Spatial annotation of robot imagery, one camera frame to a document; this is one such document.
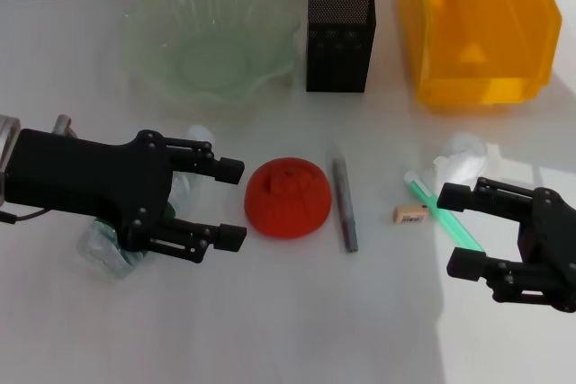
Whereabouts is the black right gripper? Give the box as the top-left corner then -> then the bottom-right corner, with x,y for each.
436,176 -> 576,313

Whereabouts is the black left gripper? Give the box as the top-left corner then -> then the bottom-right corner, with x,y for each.
4,129 -> 247,253

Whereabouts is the small beige eraser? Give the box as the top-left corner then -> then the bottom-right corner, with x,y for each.
392,204 -> 429,226

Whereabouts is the green pen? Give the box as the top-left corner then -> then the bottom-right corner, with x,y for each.
403,170 -> 486,254

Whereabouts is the red-orange fruit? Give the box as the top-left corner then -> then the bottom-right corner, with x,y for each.
244,156 -> 334,240

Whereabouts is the white paper ball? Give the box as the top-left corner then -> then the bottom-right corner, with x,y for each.
431,131 -> 503,191

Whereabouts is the grey pen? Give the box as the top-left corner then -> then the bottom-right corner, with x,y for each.
330,143 -> 360,254

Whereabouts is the clear green-label water bottle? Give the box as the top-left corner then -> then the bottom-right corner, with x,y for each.
76,124 -> 217,282

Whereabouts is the green glass fruit bowl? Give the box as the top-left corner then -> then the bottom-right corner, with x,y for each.
117,0 -> 302,112

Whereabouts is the black mesh pen holder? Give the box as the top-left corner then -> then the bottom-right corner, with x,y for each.
305,0 -> 375,94

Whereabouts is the yellow plastic bin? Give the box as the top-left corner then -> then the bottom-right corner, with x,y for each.
398,0 -> 563,110

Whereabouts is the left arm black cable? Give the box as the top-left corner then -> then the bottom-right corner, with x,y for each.
0,207 -> 51,224

